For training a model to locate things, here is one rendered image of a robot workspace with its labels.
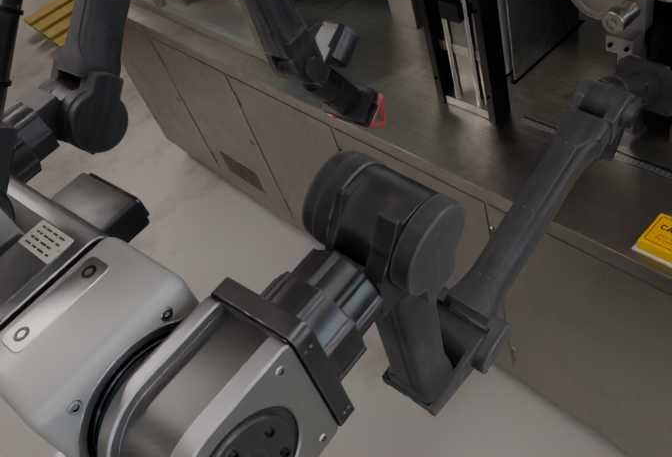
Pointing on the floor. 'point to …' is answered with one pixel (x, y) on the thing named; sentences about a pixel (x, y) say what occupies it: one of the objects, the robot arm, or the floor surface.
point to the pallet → (53, 19)
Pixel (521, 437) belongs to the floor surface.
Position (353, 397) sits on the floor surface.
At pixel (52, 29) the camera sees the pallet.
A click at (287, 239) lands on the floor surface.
